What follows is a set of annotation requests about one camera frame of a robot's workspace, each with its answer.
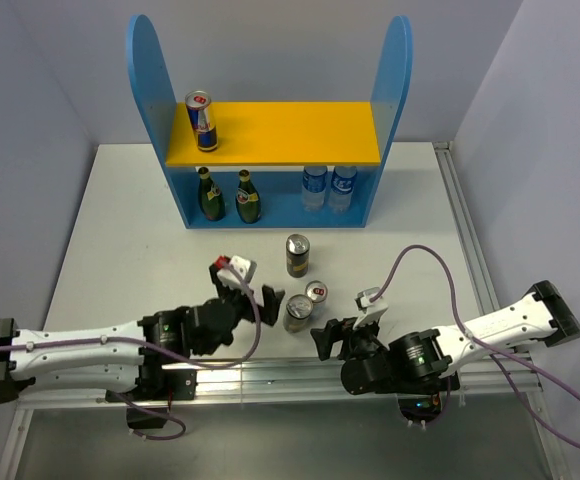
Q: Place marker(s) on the silver red-top can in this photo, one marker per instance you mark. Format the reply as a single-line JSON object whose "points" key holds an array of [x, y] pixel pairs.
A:
{"points": [[317, 292]]}

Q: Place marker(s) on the left water bottle blue label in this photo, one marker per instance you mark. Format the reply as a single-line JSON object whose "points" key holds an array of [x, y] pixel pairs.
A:
{"points": [[314, 183]]}

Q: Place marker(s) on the blue shelf with yellow board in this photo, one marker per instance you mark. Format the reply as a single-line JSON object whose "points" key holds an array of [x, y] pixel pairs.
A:
{"points": [[275, 140]]}

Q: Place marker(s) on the aluminium rail right side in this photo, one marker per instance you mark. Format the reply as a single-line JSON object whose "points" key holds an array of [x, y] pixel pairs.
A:
{"points": [[484, 290]]}

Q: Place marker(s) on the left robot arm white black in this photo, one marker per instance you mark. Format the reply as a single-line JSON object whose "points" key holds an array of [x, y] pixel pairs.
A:
{"points": [[126, 358]]}

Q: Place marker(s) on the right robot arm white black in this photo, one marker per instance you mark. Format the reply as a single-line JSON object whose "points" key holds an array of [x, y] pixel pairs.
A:
{"points": [[427, 362]]}

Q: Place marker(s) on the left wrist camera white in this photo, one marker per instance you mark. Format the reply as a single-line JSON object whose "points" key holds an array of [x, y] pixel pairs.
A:
{"points": [[235, 271]]}

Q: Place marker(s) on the blue silver energy drink can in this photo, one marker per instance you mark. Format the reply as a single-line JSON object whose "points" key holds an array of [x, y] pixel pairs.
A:
{"points": [[199, 109]]}

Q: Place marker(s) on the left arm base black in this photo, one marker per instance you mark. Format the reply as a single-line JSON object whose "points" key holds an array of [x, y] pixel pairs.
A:
{"points": [[170, 387]]}

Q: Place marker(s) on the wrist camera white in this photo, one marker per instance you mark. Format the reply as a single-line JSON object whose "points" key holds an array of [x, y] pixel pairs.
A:
{"points": [[235, 271], [371, 306]]}

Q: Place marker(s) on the green glass bottle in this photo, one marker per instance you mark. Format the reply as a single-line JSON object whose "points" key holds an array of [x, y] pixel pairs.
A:
{"points": [[248, 202], [210, 198]]}

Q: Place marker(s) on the right water bottle blue label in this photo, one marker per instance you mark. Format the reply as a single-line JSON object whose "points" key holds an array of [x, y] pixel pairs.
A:
{"points": [[343, 181]]}

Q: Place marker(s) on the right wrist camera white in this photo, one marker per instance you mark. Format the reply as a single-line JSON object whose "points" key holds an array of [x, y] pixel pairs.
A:
{"points": [[371, 306]]}

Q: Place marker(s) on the aluminium rail front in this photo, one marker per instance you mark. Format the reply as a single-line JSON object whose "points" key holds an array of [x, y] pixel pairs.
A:
{"points": [[290, 380]]}

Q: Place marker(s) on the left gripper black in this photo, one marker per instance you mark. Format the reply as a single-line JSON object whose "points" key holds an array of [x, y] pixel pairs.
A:
{"points": [[267, 313]]}

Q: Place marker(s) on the aluminium rail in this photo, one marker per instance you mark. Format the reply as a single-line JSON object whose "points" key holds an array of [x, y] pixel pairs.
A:
{"points": [[290, 380], [484, 290]]}

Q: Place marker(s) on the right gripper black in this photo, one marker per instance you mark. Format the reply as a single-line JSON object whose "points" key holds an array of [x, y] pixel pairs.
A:
{"points": [[336, 330]]}

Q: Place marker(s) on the black gold can front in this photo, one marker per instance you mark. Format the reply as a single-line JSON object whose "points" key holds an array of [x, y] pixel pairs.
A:
{"points": [[298, 311]]}

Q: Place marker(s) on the water bottle blue label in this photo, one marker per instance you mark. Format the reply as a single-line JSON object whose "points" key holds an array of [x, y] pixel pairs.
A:
{"points": [[314, 183], [343, 181]]}

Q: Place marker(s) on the black gold can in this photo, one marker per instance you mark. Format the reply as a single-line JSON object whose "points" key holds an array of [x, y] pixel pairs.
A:
{"points": [[297, 255], [298, 311]]}

